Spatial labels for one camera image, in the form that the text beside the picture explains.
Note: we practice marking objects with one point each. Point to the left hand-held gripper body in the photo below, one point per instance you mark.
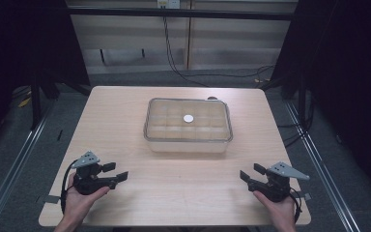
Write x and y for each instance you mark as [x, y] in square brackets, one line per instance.
[88, 183]

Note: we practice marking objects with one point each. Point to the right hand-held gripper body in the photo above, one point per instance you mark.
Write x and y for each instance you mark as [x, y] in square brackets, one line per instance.
[277, 188]

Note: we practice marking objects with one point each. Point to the person's right hand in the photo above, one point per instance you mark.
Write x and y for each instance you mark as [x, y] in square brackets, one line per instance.
[281, 211]

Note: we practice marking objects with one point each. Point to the person's left hand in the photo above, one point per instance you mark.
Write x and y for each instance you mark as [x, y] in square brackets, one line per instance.
[77, 204]

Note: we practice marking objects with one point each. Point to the grey tape piece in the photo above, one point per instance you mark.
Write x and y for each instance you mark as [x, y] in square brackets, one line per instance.
[304, 196]
[51, 199]

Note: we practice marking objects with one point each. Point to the small black stick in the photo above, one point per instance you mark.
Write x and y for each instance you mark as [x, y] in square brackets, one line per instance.
[60, 135]

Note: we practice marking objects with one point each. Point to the clear plastic container base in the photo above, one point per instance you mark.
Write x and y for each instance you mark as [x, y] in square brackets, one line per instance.
[186, 147]

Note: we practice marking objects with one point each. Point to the clear container lid white knob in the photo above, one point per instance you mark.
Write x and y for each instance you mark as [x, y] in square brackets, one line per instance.
[174, 122]

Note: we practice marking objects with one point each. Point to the black stand leg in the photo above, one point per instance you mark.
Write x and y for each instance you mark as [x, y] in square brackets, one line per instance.
[301, 100]
[36, 106]

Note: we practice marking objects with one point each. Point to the small dark round object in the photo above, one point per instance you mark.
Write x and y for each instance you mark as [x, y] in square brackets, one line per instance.
[212, 98]

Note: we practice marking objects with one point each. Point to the yellow object on floor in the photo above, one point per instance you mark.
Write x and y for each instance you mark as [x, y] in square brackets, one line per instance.
[25, 102]

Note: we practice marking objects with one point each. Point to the black curtain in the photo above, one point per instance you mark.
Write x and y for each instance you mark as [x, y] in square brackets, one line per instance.
[344, 64]

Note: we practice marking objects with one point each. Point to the metal floor rail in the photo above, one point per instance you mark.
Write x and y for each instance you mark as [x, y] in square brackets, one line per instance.
[322, 167]
[13, 167]

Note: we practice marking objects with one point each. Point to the black horizontal frame bar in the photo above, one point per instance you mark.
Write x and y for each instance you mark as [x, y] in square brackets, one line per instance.
[180, 13]

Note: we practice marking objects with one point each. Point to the white wall power outlet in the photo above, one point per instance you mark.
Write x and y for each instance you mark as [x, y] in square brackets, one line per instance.
[168, 4]

